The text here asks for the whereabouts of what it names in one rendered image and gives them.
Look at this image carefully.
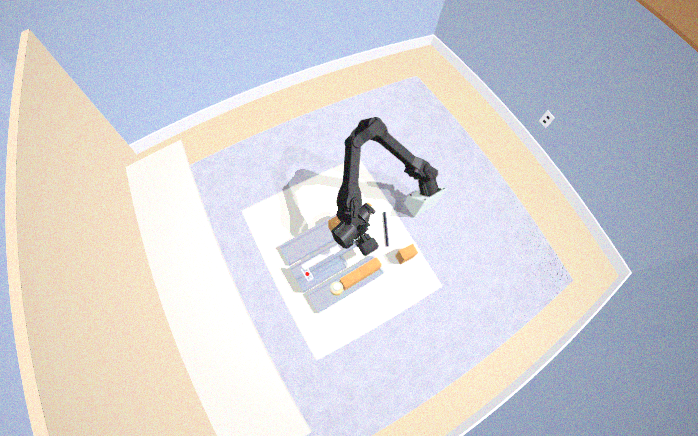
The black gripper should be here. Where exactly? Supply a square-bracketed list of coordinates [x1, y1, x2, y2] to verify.
[354, 222, 379, 257]

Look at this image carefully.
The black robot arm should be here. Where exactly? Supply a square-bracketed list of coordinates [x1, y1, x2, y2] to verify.
[331, 117, 442, 249]

